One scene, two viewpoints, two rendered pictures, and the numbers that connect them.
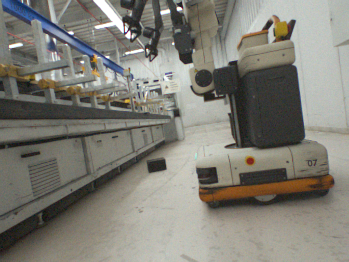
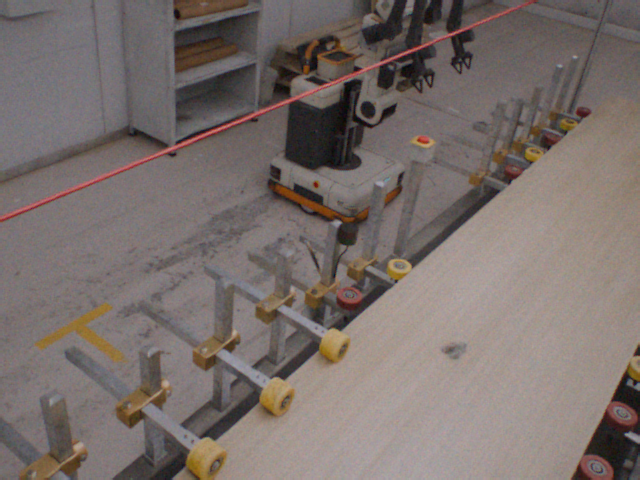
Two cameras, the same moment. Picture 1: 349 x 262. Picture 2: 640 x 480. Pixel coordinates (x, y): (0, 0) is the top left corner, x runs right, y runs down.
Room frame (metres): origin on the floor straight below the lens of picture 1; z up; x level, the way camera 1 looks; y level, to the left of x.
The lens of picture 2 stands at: (4.78, 1.11, 2.21)
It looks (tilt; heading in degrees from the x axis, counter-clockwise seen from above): 34 degrees down; 206
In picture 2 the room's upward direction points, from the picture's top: 7 degrees clockwise
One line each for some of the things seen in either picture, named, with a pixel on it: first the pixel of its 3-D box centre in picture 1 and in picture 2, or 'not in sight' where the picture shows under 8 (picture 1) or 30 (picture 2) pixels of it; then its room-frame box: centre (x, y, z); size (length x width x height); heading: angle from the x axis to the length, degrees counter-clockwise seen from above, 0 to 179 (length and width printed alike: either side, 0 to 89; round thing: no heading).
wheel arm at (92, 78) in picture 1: (61, 84); (529, 126); (1.27, 0.61, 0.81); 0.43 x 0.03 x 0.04; 83
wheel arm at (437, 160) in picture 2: (113, 98); (468, 173); (2.01, 0.52, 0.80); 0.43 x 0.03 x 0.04; 83
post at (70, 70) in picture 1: (72, 80); (526, 129); (1.48, 0.64, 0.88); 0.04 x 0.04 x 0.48; 83
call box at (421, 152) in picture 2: (126, 73); (421, 150); (2.71, 0.48, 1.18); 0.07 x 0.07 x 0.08; 83
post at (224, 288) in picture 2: (149, 101); (222, 348); (3.72, 0.36, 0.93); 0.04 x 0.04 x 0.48; 83
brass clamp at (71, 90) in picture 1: (76, 91); (521, 142); (1.51, 0.63, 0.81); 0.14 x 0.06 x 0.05; 173
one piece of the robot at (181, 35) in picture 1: (185, 41); (397, 64); (1.42, -0.15, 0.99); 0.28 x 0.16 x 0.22; 173
